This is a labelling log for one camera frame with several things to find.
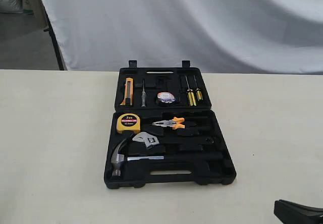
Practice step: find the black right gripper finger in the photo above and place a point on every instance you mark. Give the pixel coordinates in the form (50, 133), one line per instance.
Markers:
(292, 213)

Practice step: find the black adjustable wrench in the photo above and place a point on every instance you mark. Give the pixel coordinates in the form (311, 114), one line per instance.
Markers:
(151, 141)

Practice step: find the black electrical tape roll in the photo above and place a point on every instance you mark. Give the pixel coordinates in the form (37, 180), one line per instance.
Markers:
(163, 98)

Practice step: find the steel claw hammer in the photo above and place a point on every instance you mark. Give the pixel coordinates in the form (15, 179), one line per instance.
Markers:
(118, 159)

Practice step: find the black plastic tool case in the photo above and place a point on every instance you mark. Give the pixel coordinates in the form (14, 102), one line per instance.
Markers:
(200, 120)

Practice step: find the small yellow black screwdriver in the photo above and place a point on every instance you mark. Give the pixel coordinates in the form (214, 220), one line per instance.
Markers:
(198, 90)

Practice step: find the large yellow black screwdriver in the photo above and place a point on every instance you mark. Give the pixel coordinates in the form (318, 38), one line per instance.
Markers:
(190, 94)

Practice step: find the yellow tape measure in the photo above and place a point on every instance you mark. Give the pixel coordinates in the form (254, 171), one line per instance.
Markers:
(128, 122)

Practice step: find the grey tester screwdriver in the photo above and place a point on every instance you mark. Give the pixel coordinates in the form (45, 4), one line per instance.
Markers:
(143, 94)

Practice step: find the white backdrop cloth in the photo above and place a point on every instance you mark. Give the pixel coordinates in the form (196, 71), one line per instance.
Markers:
(218, 36)

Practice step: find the yellow utility knife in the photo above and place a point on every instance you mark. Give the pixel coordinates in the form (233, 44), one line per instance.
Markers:
(128, 92)

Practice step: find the black backdrop stand pole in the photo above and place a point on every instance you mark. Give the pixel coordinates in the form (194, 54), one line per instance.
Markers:
(49, 29)

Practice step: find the brown cardboard box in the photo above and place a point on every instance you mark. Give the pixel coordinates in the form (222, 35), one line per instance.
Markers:
(36, 7)

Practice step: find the orange handled pliers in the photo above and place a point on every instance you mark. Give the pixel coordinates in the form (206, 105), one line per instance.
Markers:
(174, 123)

